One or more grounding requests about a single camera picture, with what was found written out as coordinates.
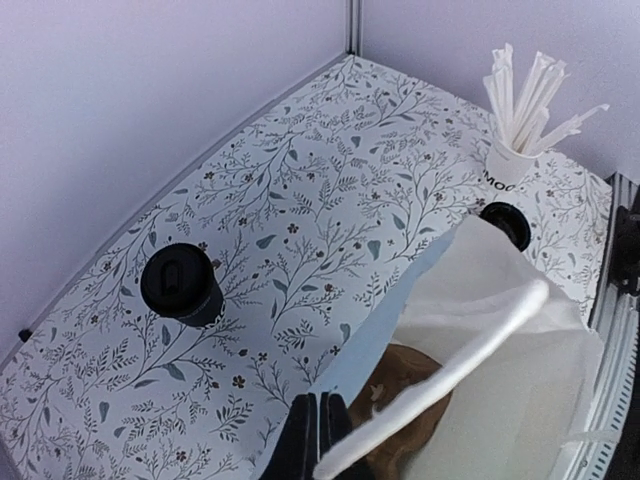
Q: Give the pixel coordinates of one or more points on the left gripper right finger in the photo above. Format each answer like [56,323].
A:
[334,425]

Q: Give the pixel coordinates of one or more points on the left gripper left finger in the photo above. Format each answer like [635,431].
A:
[296,452]

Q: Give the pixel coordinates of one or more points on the brown cardboard cup carrier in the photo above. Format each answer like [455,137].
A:
[385,392]

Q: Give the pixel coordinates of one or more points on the white paper bag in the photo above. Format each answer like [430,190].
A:
[515,355]

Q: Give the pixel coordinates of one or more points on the black paper coffee cup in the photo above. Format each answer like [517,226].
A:
[209,312]

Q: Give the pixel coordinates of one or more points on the black coffee cup lid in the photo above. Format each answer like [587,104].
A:
[176,280]

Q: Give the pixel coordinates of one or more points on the floral table mat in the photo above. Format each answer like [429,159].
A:
[309,216]

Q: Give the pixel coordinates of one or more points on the stack of black lids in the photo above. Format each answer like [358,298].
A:
[511,221]

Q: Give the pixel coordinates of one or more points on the white cup holding straws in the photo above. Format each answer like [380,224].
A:
[505,168]

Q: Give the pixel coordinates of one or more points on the front aluminium rail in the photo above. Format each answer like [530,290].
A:
[615,317]

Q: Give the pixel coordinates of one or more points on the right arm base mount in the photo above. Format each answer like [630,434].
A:
[625,263]

